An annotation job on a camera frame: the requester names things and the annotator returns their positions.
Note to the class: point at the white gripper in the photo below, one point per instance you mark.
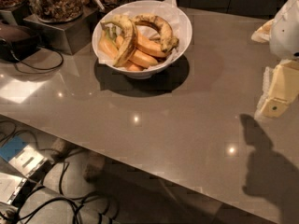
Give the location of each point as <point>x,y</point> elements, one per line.
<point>286,34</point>

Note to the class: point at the brown spotted curved banana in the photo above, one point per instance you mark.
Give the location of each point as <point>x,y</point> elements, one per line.
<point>168,40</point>

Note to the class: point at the yellow banana upper right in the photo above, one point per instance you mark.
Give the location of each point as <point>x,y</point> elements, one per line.
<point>150,47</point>

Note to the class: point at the yellow banana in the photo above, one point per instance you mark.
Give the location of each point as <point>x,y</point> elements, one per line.
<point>107,45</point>
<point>150,47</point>
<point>128,52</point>

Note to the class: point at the yellow banana middle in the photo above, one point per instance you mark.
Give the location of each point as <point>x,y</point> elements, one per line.
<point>128,52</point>

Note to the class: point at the spotted banana with green stem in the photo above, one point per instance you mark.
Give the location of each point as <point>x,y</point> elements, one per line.
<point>124,22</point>

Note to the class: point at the yellow banana left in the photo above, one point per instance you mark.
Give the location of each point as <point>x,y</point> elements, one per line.
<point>107,45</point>

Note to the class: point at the glass jar of nuts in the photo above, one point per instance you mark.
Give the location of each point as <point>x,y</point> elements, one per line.
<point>56,11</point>

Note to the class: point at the dark round appliance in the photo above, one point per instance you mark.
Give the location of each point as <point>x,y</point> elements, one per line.
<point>17,42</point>

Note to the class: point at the blue paper sheet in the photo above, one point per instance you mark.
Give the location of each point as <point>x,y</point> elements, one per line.
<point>12,148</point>

